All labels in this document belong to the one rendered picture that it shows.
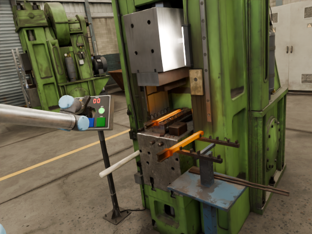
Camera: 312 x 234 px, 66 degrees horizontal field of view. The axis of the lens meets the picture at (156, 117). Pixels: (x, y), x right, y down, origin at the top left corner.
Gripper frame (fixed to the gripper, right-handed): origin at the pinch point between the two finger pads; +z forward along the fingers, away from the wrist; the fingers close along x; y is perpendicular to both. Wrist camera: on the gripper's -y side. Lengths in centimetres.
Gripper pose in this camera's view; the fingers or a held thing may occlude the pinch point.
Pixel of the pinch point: (94, 111)
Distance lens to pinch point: 189.5
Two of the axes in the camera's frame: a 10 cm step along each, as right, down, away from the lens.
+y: -0.1, 9.8, -2.2
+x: 9.6, -0.5, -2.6
